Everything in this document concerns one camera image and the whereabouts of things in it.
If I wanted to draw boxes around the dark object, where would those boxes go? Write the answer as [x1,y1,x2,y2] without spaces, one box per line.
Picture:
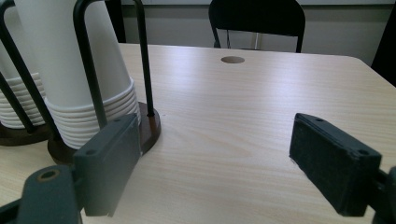
[371,0,396,88]

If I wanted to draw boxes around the black chair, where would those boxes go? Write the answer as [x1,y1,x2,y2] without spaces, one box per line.
[208,0,306,54]

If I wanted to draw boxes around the stack of white paper cups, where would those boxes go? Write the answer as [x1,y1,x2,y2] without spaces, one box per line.
[13,0,141,151]
[0,6,46,130]

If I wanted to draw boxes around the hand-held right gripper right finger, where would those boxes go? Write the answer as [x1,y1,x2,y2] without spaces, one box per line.
[289,112,383,217]

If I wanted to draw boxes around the black rod wooden cup holder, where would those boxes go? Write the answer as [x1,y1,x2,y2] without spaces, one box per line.
[0,71,52,147]
[0,0,162,166]

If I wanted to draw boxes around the round brown table grommet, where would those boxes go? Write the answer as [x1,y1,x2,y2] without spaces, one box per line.
[220,55,246,64]

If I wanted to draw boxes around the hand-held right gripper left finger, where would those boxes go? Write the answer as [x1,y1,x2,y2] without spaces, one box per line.
[73,113,142,217]

